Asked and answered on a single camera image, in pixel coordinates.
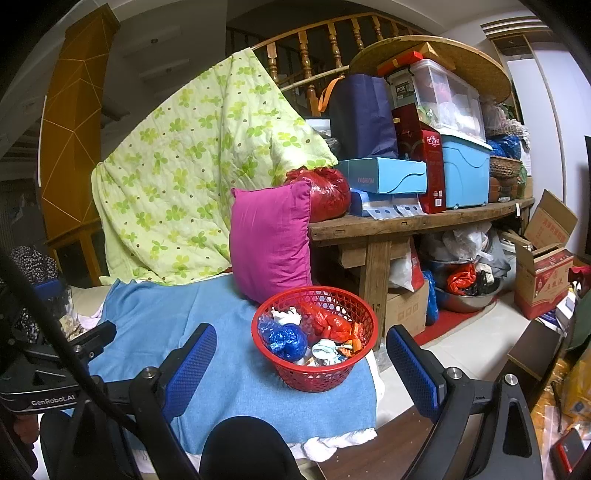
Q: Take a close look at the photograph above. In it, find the light blue flat box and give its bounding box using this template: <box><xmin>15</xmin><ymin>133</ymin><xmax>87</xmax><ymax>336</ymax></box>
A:
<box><xmin>337</xmin><ymin>157</ymin><xmax>427</xmax><ymax>195</ymax></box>

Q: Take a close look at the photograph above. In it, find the black white speckled garment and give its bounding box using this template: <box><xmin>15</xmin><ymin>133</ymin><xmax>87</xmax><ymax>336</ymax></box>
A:
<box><xmin>10</xmin><ymin>246</ymin><xmax>58</xmax><ymax>343</ymax></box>

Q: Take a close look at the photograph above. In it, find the red plastic basket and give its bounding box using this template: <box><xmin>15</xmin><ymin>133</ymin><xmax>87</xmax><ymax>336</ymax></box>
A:
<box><xmin>252</xmin><ymin>286</ymin><xmax>378</xmax><ymax>393</ymax></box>

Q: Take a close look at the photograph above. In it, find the orange wooden cabinet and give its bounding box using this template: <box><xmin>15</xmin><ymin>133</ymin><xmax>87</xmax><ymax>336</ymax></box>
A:
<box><xmin>38</xmin><ymin>4</ymin><xmax>120</xmax><ymax>286</ymax></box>

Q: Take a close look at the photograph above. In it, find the wooden bench table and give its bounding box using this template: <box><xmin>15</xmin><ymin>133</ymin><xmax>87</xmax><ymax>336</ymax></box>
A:
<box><xmin>308</xmin><ymin>198</ymin><xmax>534</xmax><ymax>338</ymax></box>

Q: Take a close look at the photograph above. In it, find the metal basin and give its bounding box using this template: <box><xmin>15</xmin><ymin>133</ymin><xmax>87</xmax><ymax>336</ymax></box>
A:
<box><xmin>429</xmin><ymin>260</ymin><xmax>502</xmax><ymax>313</ymax></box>

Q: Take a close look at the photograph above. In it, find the orange plastic wrapper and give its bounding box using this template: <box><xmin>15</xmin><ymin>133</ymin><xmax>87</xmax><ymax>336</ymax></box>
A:
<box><xmin>338</xmin><ymin>323</ymin><xmax>365</xmax><ymax>358</ymax></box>

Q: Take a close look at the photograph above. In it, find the red plastic bag trash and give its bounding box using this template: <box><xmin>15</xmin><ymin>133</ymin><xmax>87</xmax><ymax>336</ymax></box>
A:
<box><xmin>297</xmin><ymin>303</ymin><xmax>353</xmax><ymax>344</ymax></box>

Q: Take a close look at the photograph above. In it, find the green clover quilt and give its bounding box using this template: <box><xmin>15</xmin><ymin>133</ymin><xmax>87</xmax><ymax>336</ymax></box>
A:
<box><xmin>91</xmin><ymin>49</ymin><xmax>337</xmax><ymax>285</ymax></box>

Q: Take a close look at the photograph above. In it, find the clear storage box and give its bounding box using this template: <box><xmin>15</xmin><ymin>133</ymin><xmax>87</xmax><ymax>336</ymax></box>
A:
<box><xmin>386</xmin><ymin>59</ymin><xmax>486</xmax><ymax>143</ymax></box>

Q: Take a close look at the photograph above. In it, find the round woven bamboo tray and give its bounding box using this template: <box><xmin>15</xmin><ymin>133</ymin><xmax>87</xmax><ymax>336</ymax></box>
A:
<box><xmin>349</xmin><ymin>35</ymin><xmax>512</xmax><ymax>103</ymax></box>

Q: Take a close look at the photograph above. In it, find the red tied plastic bag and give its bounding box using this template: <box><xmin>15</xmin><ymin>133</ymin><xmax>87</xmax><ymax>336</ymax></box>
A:
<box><xmin>284</xmin><ymin>167</ymin><xmax>351</xmax><ymax>223</ymax></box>

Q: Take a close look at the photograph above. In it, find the black cable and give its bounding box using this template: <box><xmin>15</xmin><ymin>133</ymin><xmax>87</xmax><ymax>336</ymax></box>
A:
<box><xmin>0</xmin><ymin>250</ymin><xmax>139</xmax><ymax>434</ymax></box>

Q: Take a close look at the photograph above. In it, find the wooden stair railing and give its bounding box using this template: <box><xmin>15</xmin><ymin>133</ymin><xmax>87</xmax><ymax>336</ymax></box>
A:
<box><xmin>252</xmin><ymin>12</ymin><xmax>424</xmax><ymax>117</ymax></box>

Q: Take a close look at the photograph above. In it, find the blue bed blanket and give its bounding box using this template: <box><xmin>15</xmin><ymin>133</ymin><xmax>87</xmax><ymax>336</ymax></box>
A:
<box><xmin>89</xmin><ymin>275</ymin><xmax>377</xmax><ymax>462</ymax></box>

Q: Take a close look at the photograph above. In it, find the open cardboard box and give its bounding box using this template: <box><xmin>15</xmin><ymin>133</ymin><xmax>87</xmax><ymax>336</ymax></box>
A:
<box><xmin>500</xmin><ymin>190</ymin><xmax>578</xmax><ymax>320</ymax></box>

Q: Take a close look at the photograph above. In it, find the blue plastic bag trash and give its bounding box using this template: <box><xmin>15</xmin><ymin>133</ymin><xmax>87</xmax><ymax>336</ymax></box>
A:
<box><xmin>257</xmin><ymin>319</ymin><xmax>308</xmax><ymax>362</ymax></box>

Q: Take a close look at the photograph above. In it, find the navy paper bag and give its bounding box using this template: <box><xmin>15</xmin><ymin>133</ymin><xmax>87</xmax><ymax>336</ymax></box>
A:
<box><xmin>329</xmin><ymin>74</ymin><xmax>399</xmax><ymax>160</ymax></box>

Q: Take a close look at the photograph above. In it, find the clear plastic bag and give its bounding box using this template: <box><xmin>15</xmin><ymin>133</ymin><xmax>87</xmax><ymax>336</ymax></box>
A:
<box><xmin>294</xmin><ymin>339</ymin><xmax>353</xmax><ymax>367</ymax></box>

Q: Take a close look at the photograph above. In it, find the red gift box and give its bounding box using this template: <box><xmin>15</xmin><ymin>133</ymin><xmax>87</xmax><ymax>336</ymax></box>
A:
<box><xmin>392</xmin><ymin>104</ymin><xmax>446</xmax><ymax>214</ymax></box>

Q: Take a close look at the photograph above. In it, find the magenta pillow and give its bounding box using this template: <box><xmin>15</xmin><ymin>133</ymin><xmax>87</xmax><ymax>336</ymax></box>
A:
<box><xmin>229</xmin><ymin>180</ymin><xmax>311</xmax><ymax>303</ymax></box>

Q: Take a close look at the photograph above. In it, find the blue storage bin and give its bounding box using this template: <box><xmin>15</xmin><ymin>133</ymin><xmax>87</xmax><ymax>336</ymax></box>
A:
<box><xmin>441</xmin><ymin>134</ymin><xmax>492</xmax><ymax>209</ymax></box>

